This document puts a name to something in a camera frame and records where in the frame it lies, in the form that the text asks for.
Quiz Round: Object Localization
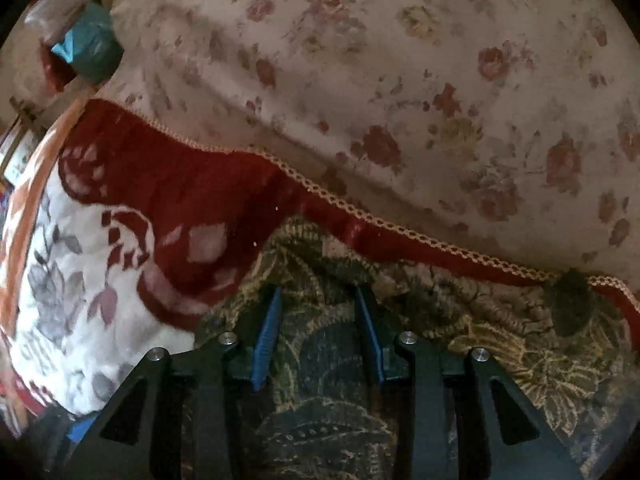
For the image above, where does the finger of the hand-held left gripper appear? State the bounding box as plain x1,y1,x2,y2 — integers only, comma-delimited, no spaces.
66,416,96,445

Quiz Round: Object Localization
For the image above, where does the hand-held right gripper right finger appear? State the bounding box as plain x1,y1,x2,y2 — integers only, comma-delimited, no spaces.
353,286,585,480

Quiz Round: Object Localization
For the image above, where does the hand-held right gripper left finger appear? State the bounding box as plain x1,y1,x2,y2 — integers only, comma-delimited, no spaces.
60,286,286,480

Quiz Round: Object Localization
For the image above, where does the dark paisley patterned garment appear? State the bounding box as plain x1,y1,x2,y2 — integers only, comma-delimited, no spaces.
192,215,637,480

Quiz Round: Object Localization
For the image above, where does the red and white quilted bedspread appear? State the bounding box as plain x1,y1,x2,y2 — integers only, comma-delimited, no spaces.
0,97,640,423

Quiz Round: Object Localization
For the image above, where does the white floral duvet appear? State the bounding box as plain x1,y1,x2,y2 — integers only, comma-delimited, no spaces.
107,0,640,302

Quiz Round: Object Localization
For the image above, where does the teal bag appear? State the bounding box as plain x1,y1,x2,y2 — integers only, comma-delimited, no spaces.
50,2,127,84

